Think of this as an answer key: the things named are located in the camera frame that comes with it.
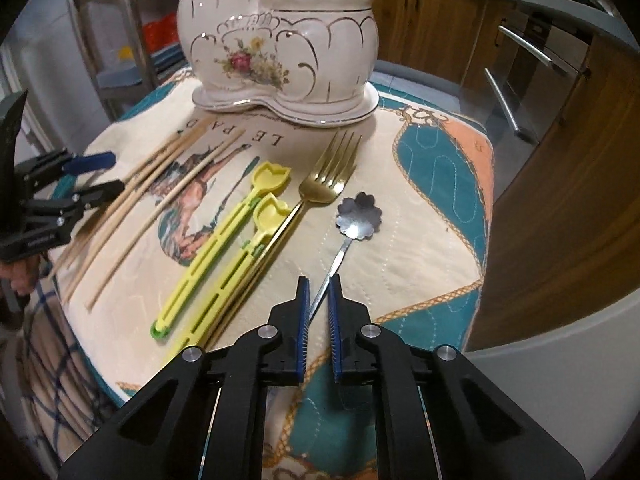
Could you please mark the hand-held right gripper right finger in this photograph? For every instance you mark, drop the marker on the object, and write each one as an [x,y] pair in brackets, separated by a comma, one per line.
[336,332]

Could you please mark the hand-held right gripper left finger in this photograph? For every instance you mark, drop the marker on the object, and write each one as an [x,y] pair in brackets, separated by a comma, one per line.
[301,330]

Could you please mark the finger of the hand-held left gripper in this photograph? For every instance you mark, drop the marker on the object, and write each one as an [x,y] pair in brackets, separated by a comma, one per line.
[95,194]
[92,161]

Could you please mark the wooden chopstick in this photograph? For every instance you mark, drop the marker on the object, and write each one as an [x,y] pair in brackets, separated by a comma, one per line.
[125,210]
[165,221]
[145,180]
[160,156]
[150,207]

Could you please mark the silver flower-shaped spoon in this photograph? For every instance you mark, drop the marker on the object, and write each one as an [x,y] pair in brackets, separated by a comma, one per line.
[359,215]

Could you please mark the gold fork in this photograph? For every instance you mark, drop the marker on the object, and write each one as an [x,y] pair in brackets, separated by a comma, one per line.
[327,170]

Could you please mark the floral ceramic utensil holder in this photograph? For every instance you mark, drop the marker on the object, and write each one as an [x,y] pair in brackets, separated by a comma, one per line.
[300,45]

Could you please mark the person's left hand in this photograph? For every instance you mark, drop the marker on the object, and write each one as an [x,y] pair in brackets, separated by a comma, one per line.
[19,275]

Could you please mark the printed quilted table cloth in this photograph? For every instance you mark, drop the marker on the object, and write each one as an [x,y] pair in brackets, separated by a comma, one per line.
[415,240]

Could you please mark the metal shelf rack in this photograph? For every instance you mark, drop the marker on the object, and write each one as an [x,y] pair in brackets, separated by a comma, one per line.
[145,35]

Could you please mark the red plastic bag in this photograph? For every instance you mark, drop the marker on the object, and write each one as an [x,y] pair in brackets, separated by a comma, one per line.
[160,32]

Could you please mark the blue plaid cloth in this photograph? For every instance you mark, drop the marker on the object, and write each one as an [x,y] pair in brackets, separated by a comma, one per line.
[45,360]

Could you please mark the wooden kitchen cabinet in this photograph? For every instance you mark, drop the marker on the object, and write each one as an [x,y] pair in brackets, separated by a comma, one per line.
[575,185]

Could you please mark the built-in steel oven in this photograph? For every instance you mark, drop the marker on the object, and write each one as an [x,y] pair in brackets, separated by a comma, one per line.
[530,65]

